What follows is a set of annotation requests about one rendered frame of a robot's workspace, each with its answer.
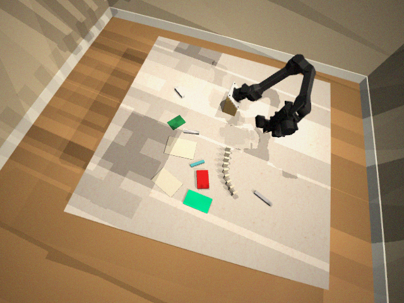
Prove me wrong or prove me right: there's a white rectangular block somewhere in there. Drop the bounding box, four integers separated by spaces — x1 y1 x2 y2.
174 86 185 98

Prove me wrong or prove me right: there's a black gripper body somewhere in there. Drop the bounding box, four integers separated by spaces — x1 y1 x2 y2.
255 111 281 128

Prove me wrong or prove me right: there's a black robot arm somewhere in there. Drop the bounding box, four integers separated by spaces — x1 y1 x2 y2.
232 54 316 138

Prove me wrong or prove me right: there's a red rectangular block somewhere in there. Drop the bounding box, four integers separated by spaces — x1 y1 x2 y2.
196 170 209 189

